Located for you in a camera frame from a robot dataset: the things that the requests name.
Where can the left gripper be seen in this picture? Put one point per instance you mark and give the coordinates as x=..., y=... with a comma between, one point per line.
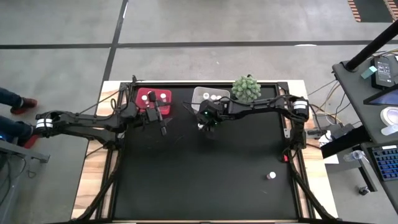
x=153, y=113

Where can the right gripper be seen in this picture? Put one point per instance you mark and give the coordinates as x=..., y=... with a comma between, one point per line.
x=211, y=110

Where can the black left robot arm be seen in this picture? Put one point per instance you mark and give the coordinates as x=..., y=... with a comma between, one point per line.
x=93, y=119

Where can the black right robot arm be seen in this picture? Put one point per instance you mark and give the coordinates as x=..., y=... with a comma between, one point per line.
x=264, y=104

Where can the pink-red plastic bin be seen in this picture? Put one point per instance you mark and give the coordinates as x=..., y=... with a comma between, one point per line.
x=166, y=107

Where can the clear plastic container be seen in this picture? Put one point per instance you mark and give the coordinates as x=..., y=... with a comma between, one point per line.
x=197, y=93

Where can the green artificial plant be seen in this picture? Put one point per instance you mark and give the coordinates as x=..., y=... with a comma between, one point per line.
x=246, y=88

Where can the black table mat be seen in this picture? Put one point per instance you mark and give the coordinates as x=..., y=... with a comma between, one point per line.
x=202, y=161

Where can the grey metal desk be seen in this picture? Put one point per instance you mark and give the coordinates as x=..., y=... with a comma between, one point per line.
x=18, y=152

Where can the clear plastic water bottle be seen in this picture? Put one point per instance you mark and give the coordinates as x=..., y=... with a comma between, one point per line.
x=354, y=156

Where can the person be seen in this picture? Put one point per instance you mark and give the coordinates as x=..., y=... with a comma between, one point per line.
x=9, y=98

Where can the teal block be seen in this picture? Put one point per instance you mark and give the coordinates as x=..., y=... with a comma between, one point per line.
x=369, y=72

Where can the black caster wheel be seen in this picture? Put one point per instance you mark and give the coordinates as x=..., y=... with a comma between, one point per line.
x=363, y=190

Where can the white tape roll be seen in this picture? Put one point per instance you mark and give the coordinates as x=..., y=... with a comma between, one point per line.
x=385, y=116

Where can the black power adapter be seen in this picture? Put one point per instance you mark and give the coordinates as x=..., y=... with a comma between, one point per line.
x=384, y=71

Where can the backlit keyboard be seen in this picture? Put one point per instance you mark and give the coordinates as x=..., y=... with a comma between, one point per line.
x=387, y=163

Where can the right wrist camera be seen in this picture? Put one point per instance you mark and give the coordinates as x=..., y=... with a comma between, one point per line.
x=211, y=125

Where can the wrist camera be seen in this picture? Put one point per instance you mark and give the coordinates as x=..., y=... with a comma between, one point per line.
x=152, y=97
x=211, y=125

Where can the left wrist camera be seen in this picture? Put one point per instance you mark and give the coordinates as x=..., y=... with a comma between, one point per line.
x=152, y=97

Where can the silver metal bracket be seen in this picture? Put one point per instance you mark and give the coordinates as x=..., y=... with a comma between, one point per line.
x=287, y=132

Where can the black aluminium frame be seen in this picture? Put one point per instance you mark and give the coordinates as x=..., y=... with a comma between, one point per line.
x=111, y=186

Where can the red power switch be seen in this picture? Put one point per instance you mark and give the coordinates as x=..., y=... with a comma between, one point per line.
x=285, y=158

